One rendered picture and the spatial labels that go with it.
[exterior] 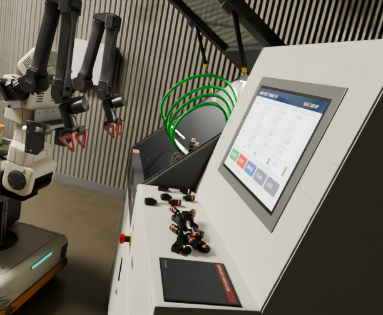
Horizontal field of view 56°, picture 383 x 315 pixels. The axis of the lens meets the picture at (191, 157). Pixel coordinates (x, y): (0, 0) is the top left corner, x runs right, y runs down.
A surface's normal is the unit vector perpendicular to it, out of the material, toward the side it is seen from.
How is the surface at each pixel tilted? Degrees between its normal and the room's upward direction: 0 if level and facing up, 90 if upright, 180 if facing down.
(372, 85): 76
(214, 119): 90
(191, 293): 0
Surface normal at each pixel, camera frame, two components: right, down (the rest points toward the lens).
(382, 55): -0.89, -0.36
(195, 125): 0.18, 0.26
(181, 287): 0.19, -0.95
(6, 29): -0.20, 0.19
